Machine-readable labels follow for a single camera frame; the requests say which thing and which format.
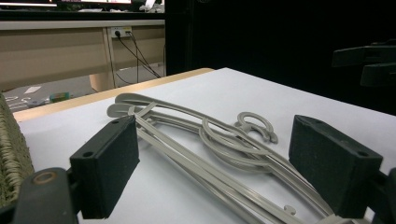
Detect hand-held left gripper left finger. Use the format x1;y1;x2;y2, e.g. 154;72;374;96
69;115;141;220

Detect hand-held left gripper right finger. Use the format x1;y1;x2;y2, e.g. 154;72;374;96
288;114;384;219

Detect grey plastic clothes hanger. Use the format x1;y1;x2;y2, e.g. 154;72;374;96
134;111;353;224
106;103;312;224
114;92;335;218

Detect green woven basket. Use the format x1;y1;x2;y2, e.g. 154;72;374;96
0;91;35;208

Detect colourful boxes on floor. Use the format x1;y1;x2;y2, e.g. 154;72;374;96
49;91;71;104

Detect black curtain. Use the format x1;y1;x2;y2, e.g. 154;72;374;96
164;0;396;116

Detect beige desk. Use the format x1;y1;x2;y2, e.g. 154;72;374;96
0;19;166;93

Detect white power outlet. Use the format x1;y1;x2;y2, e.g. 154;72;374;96
110;26;134;39

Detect white cable on floor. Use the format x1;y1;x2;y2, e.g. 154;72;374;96
3;95;33;110

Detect black power cables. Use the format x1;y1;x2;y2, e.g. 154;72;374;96
114;30;163;86

